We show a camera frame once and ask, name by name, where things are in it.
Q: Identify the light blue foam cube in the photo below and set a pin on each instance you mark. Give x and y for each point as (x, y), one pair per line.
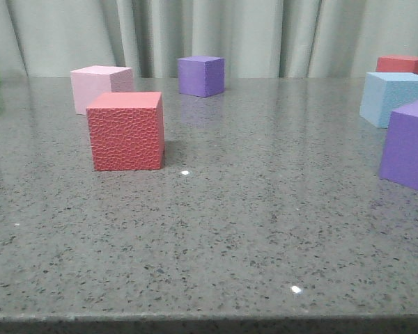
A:
(384, 92)

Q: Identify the red textured foam cube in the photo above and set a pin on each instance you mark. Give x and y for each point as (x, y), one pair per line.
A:
(127, 131)

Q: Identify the purple foam cube at back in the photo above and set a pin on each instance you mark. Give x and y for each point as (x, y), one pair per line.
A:
(201, 76)

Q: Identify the pink foam cube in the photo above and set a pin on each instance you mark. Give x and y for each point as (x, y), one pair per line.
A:
(90, 82)

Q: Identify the large purple foam cube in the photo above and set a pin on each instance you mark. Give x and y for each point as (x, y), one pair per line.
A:
(399, 161)

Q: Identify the red foam cube at back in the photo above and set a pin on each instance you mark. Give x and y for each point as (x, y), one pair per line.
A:
(397, 63)

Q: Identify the grey-green curtain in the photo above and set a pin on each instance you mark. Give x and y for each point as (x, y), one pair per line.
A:
(257, 39)

